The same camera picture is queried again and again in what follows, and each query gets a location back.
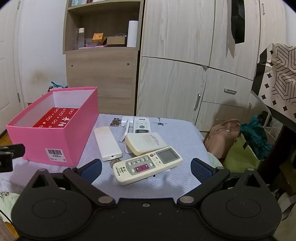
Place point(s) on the white door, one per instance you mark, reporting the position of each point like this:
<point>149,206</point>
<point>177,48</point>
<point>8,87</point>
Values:
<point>7,81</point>

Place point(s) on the light green bag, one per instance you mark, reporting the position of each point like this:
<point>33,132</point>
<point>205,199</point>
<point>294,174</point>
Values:
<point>240,155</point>

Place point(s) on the black white patterned paper bag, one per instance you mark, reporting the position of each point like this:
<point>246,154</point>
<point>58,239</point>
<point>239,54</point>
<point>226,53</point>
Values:
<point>282,76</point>

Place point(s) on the brown cardboard box on shelf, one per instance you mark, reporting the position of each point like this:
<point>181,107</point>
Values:
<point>115,41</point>

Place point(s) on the small grey-white remote control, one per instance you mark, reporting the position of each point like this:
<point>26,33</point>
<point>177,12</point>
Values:
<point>141,124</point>

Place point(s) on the white paper roll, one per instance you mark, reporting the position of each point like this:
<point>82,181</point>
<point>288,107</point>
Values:
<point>132,33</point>

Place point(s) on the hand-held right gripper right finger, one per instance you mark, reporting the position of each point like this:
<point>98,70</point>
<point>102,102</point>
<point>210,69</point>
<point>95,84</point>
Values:
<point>201,171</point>

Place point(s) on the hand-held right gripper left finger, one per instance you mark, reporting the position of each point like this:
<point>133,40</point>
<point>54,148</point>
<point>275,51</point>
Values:
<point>92,170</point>

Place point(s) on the light green quilt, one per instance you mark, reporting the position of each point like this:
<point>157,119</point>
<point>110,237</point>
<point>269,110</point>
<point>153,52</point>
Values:
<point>7,204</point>

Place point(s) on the pink cardboard box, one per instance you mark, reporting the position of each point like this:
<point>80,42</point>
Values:
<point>57,143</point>

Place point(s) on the teal cloth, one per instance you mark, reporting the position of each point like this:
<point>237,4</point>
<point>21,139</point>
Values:
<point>254,134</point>

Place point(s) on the light wooden wardrobe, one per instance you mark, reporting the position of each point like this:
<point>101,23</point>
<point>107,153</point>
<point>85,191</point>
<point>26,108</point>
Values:
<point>175,69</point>

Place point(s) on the wide cream remote control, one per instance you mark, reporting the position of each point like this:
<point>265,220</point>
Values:
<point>143,142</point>

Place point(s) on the long white remote control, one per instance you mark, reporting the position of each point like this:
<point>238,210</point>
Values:
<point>107,143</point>

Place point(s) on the pink flat box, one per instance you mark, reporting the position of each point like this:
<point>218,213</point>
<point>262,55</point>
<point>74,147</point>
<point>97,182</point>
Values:
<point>92,47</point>

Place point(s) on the wooden board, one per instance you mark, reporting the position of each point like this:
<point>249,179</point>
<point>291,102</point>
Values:
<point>101,74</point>

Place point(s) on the pink bag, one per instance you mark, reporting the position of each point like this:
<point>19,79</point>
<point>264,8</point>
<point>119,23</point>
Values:
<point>219,139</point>

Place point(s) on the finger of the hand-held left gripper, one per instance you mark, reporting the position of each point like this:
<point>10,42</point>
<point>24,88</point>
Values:
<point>5,164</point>
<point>16,150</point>

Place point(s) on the black hanging bag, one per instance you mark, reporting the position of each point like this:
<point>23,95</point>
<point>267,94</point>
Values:
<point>238,23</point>

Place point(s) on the black desk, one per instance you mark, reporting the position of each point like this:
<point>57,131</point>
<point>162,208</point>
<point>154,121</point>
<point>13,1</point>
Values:
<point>284,118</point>

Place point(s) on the bunch of keys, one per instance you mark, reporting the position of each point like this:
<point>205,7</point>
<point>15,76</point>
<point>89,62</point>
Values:
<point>115,121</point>

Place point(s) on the small orange box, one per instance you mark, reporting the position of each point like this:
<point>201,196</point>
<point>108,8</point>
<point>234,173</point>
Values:
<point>97,37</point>

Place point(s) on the cream remote with purple buttons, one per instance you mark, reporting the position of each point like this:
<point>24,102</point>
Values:
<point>138,171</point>

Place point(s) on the white folding stand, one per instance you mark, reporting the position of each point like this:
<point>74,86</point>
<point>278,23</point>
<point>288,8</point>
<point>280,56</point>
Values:
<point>124,135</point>

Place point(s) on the red patterned card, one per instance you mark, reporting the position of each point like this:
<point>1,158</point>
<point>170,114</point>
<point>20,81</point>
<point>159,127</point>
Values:
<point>60,117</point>

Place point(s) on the clear bottle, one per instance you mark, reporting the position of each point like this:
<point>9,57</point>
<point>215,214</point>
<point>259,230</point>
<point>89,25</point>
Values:
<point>81,38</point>

